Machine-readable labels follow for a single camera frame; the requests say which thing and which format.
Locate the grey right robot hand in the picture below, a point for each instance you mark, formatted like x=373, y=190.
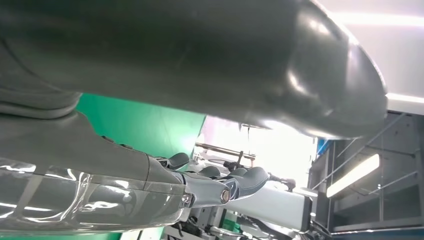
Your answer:
x=198, y=49

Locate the grey machine with column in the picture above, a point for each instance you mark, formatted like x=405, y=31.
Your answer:
x=275, y=205

